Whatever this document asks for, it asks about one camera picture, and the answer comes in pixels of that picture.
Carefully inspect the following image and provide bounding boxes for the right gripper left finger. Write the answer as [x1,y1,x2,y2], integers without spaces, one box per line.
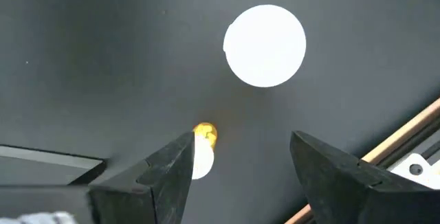
[87,131,196,224]

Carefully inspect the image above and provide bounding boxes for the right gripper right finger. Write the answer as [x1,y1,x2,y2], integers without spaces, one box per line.
[291,130,440,224]

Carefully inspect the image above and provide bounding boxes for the slim orange pill bottle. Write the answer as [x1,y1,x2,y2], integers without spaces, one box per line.
[190,122,219,181]

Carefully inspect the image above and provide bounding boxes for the wide orange pill bottle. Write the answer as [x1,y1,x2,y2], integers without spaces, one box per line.
[222,3,307,89]

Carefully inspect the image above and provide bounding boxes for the white mounting bracket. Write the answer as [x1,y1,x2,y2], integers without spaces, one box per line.
[390,152,440,190]

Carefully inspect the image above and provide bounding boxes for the black table frame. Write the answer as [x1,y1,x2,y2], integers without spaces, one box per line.
[374,115,440,170]

